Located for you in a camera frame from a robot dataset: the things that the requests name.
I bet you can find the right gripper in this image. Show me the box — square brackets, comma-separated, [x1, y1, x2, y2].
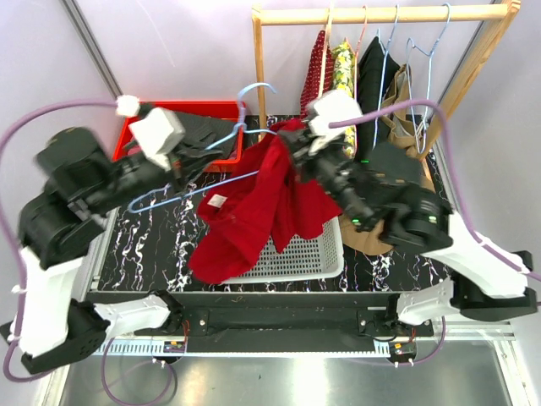
[281, 125, 374, 229]

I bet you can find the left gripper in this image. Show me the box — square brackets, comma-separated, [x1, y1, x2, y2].
[82, 135, 222, 216]

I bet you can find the light blue wire hanger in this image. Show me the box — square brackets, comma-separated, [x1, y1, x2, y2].
[126, 82, 280, 215]

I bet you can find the red skirt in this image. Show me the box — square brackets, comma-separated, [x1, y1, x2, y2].
[189, 118, 342, 284]

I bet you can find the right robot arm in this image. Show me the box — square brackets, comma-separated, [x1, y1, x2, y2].
[278, 128, 538, 336]

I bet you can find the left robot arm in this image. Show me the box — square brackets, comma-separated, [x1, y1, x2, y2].
[1, 127, 221, 376]

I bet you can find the wooden hanger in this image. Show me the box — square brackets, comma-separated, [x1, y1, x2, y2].
[317, 0, 335, 97]

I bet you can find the dark striped shirt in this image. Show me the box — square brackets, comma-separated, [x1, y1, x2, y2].
[174, 112, 235, 156]

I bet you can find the red plastic bin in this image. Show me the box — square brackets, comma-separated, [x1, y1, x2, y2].
[112, 100, 247, 173]

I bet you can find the red polka dot garment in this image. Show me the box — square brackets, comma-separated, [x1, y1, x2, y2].
[299, 30, 334, 117]

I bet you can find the white plastic basket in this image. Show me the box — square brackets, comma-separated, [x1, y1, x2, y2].
[224, 217, 344, 284]

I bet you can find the tan garment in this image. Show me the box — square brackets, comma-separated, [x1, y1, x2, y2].
[339, 65, 418, 255]

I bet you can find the yellow floral garment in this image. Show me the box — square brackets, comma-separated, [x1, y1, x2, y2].
[331, 39, 357, 158]

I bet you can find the black garment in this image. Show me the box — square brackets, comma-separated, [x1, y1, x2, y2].
[355, 36, 385, 160]

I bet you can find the wooden clothes rack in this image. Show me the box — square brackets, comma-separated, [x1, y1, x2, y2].
[251, 0, 523, 170]

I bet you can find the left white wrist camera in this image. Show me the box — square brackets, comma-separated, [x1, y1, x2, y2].
[128, 107, 185, 156]

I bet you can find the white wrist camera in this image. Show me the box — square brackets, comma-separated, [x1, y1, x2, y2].
[128, 107, 185, 156]
[306, 89, 363, 156]

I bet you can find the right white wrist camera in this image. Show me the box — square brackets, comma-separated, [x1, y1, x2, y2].
[306, 89, 363, 156]

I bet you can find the pink wire hanger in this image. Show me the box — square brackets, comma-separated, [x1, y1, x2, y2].
[354, 4, 368, 68]

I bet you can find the empty blue wire hanger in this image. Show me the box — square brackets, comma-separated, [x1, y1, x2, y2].
[406, 3, 451, 154]

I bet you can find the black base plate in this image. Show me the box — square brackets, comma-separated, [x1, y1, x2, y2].
[100, 292, 434, 358]

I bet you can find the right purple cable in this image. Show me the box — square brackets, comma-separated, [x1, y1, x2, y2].
[328, 99, 541, 283]

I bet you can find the purple cable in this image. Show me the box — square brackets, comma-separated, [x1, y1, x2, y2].
[328, 99, 541, 283]
[0, 96, 178, 403]

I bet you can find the white cable duct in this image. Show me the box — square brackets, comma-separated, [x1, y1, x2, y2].
[90, 340, 392, 359]

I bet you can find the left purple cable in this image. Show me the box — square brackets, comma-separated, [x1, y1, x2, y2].
[0, 96, 178, 403]

